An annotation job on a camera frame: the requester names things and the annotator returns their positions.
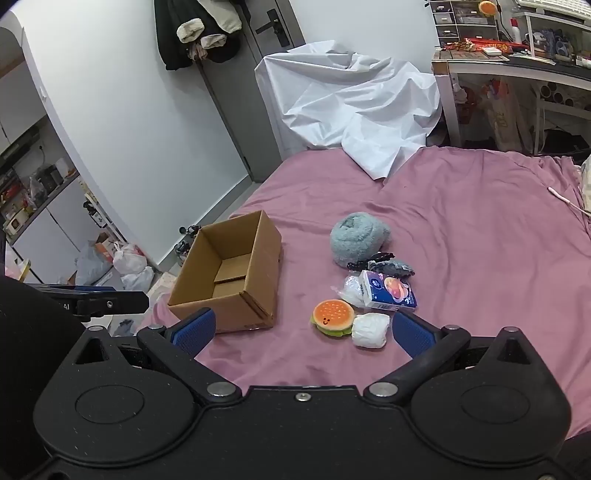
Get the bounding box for white cabinet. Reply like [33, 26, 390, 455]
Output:
[0, 174, 117, 283]

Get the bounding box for black lace fluffy cloth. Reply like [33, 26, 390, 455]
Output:
[347, 251, 417, 280]

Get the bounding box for black hanging coat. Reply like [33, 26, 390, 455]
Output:
[154, 0, 243, 71]

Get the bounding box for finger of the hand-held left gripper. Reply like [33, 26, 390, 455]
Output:
[69, 285, 151, 323]

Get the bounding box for brown cardboard box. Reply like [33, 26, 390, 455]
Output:
[168, 210, 283, 334]

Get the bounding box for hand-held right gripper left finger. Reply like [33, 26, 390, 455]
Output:
[73, 308, 243, 407]

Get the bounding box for white desk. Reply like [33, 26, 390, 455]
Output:
[431, 46, 591, 156]

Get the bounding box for black white shoes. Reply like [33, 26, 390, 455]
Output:
[175, 224, 203, 260]

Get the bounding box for burger squishy toy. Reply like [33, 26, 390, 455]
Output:
[311, 299, 356, 338]

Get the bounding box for white red plastic bag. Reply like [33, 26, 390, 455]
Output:
[113, 243, 149, 278]

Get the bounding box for grey door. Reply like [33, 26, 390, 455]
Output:
[198, 0, 308, 184]

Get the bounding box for clear storage box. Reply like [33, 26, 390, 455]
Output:
[526, 11, 591, 59]

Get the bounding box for grey plastic bag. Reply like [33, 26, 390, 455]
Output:
[75, 239, 115, 285]

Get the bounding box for brown paper bag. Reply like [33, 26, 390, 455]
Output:
[488, 80, 533, 149]

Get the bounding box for white soft packet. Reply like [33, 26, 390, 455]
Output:
[351, 312, 393, 350]

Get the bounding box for beige hanging garment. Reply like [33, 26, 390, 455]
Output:
[177, 0, 243, 49]

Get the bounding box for clear bag of white cotton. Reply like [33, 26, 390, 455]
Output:
[329, 274, 368, 308]

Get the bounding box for grey drawer organizer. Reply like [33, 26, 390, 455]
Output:
[429, 0, 500, 47]

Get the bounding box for white cable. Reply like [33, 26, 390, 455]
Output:
[547, 185, 587, 216]

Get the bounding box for white crumpled sheet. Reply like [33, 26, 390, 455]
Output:
[254, 41, 443, 181]

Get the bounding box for cardboard tubes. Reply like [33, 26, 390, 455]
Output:
[539, 82, 576, 108]

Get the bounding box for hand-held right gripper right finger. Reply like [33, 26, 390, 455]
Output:
[364, 308, 546, 408]

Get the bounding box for black door handle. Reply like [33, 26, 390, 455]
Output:
[255, 10, 282, 46]

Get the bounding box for pink bed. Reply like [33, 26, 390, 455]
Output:
[136, 145, 591, 444]

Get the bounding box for red packets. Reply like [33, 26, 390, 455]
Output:
[442, 39, 509, 54]

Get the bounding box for blue-grey fluffy bundle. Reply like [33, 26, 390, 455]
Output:
[329, 211, 393, 269]

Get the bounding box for blue white tissue pack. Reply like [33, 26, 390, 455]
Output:
[359, 270, 418, 313]

